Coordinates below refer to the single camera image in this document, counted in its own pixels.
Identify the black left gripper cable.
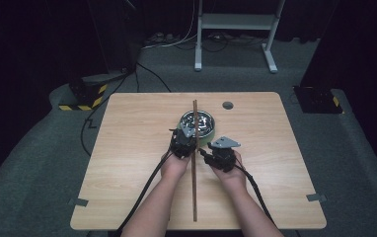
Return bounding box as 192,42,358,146
113,150,175,237

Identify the white floor cable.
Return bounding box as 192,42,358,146
140,0,200,51

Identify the black yellow striped box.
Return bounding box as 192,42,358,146
58,76,109,113

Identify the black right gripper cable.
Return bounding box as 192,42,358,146
234,162,278,228

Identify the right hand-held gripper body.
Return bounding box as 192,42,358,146
205,135,243,174

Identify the white metal stand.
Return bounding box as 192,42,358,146
193,0,286,74

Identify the black equipment stand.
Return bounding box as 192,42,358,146
87,0,139,76

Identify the grey tape piece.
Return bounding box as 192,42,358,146
306,193,328,202
67,197,88,207

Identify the shiny metal bowl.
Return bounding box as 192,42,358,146
179,110,216,139

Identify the person's left hand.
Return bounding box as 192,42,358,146
160,151,191,182

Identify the power strip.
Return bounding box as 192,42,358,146
144,32,175,46

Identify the black cable bundle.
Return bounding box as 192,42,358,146
173,32,267,53

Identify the person's right hand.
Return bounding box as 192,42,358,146
208,149,248,192

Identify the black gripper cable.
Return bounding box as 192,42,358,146
113,150,175,237
234,162,278,228

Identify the black box with yellow stripe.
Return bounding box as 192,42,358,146
292,85,345,116

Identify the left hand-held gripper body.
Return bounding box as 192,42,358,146
169,125,198,160

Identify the black floor cable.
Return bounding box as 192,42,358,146
79,61,173,158

